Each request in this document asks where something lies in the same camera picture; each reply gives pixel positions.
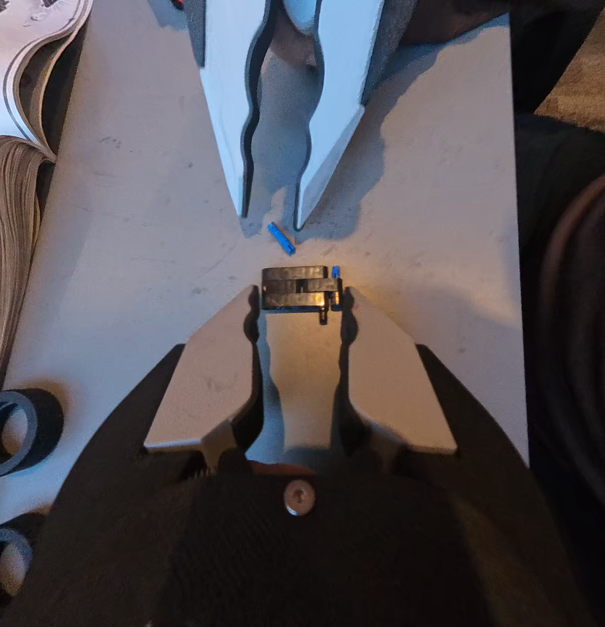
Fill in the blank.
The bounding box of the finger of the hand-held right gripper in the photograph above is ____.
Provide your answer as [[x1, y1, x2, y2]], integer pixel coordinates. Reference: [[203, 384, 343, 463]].
[[293, 0, 386, 232], [199, 0, 273, 219]]

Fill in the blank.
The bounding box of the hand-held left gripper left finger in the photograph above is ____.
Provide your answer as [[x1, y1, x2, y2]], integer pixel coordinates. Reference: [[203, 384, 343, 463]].
[[144, 285, 264, 470]]

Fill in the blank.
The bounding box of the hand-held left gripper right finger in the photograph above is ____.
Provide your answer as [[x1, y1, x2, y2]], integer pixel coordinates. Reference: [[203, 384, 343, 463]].
[[338, 287, 458, 472]]

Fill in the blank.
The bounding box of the black toy brick assembly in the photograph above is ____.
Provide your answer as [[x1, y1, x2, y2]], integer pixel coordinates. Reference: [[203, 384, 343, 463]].
[[261, 265, 343, 325]]

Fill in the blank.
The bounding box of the white desk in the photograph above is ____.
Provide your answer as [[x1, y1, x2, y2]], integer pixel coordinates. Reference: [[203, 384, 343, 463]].
[[0, 0, 530, 532]]

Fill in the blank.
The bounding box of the black toy tyre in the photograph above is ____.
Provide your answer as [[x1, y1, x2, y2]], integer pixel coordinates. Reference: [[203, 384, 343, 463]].
[[0, 526, 35, 605], [0, 388, 65, 480]]

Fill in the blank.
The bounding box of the open instruction book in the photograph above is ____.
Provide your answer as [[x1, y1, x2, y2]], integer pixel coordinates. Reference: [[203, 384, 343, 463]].
[[0, 0, 94, 393]]

